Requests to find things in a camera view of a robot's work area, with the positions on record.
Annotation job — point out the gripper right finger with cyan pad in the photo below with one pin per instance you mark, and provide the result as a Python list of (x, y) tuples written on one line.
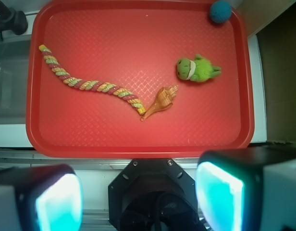
[(251, 189)]

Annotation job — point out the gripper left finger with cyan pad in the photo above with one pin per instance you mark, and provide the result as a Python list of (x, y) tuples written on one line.
[(46, 198)]

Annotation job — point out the orange conch seashell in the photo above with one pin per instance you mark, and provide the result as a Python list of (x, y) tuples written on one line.
[(163, 101)]

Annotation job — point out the green plush frog toy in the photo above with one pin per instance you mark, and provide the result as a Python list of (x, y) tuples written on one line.
[(197, 70)]

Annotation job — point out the red plastic tray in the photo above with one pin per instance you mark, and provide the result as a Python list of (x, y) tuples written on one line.
[(96, 66)]

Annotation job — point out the blue knitted ball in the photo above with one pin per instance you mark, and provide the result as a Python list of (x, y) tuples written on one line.
[(220, 12)]

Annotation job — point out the black clamp knob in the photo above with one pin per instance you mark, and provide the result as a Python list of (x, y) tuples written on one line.
[(12, 20)]

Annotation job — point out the black octagonal mount base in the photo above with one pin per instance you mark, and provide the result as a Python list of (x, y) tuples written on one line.
[(153, 195)]

